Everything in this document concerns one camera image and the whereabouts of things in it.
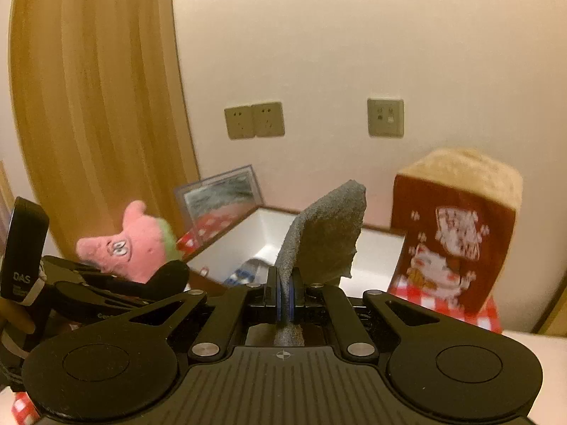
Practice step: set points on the person's left hand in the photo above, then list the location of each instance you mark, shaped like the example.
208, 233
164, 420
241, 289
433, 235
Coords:
15, 314

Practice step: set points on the clear picture frame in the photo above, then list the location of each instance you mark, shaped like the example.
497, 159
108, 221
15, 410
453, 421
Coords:
221, 195

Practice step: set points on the brown cardboard box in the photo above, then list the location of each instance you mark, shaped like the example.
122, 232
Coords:
265, 230

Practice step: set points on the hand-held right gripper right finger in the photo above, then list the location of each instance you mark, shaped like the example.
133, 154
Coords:
292, 301

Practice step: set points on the red white checkered tablecloth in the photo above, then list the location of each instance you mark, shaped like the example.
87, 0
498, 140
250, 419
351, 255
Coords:
421, 296

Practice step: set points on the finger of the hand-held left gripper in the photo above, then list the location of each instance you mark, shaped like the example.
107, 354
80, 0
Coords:
170, 274
97, 301

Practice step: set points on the blue grey striped sock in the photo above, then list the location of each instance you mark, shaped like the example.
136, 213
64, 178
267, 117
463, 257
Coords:
243, 272

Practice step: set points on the pink plush toy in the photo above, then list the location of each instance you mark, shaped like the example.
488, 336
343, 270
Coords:
133, 239

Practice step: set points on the grey cloth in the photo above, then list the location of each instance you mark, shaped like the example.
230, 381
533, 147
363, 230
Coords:
328, 230

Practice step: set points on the wooden side panel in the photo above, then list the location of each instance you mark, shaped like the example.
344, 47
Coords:
97, 97

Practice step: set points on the beige wall socket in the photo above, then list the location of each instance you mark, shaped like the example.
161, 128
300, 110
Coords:
385, 117
268, 119
239, 123

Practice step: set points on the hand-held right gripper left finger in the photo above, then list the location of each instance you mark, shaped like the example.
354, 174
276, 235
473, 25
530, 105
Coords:
280, 301

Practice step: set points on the red lucky cat cushion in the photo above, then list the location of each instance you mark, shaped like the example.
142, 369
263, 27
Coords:
443, 195

